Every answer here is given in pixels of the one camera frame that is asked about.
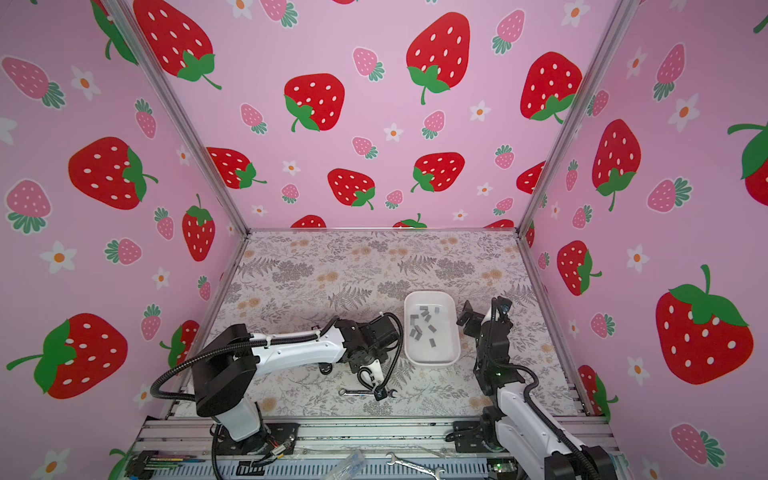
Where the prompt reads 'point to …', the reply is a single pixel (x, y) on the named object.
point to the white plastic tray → (417, 349)
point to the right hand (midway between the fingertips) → (480, 306)
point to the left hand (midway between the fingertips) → (380, 348)
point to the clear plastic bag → (348, 467)
